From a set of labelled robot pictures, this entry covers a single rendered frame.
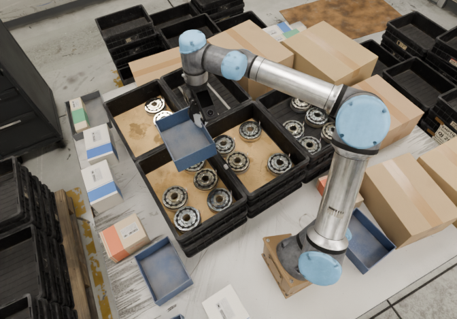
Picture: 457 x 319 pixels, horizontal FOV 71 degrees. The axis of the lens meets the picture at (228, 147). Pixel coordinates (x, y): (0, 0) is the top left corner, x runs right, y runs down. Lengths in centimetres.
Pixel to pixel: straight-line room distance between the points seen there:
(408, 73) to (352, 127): 188
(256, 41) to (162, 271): 125
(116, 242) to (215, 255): 40
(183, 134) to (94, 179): 54
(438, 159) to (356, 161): 75
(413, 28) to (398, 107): 149
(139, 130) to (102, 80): 174
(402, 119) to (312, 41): 63
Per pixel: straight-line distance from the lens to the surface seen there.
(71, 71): 353
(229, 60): 87
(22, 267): 204
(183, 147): 116
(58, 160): 282
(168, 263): 138
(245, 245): 137
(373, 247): 145
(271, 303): 132
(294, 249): 113
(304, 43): 185
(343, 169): 85
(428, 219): 139
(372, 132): 80
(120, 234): 141
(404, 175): 145
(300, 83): 95
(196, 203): 131
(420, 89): 256
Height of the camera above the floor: 200
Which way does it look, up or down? 55 degrees down
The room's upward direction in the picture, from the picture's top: 6 degrees counter-clockwise
